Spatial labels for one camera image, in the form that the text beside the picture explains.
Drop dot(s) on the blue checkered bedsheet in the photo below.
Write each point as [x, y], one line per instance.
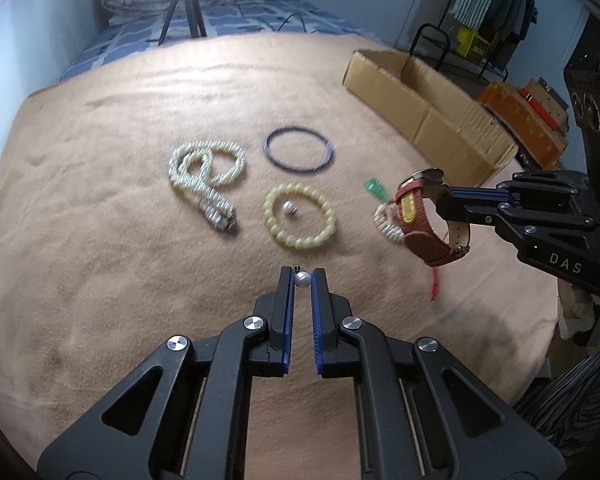
[220, 19]

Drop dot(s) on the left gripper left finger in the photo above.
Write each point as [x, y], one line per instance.
[271, 357]

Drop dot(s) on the orange covered suitcase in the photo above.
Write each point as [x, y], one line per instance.
[540, 144]

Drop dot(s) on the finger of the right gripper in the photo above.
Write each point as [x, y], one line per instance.
[479, 212]
[475, 196]

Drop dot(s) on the yellow box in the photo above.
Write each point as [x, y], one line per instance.
[471, 45]

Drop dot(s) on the hanging dark clothes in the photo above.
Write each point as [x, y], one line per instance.
[510, 21]

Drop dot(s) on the cardboard box tray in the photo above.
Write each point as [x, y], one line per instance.
[445, 124]

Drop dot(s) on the small pearl earring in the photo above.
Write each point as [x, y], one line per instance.
[289, 207]

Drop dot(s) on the tan blanket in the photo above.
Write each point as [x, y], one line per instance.
[131, 210]

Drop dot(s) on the black clothes rack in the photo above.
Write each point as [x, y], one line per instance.
[482, 33]

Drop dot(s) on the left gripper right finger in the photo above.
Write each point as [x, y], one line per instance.
[332, 354]

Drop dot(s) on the single white pearl bead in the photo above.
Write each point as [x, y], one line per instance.
[302, 279]

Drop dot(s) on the dark metal bangle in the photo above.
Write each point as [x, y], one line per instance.
[298, 150]

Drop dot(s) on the brown box on suitcase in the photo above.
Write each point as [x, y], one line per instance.
[547, 103]

